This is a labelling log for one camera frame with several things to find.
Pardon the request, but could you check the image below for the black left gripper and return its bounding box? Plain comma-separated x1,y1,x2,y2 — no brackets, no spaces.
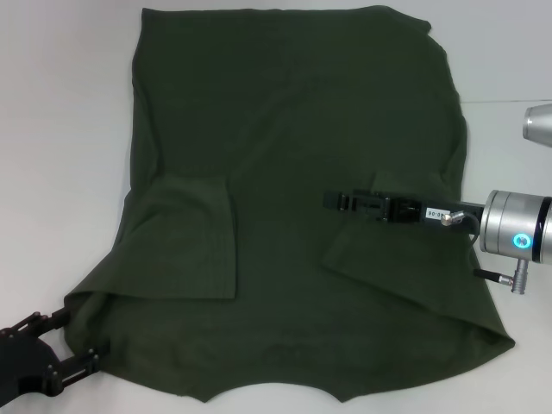
0,304,110,395

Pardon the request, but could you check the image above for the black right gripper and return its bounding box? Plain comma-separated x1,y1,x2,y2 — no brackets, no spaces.
323,188,486,236

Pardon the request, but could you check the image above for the dark green shirt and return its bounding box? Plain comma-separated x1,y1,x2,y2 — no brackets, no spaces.
63,3,517,392

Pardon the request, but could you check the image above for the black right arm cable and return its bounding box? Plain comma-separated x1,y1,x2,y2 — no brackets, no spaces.
440,208,532,298

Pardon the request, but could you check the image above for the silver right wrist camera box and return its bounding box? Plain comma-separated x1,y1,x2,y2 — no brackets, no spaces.
521,103,552,150

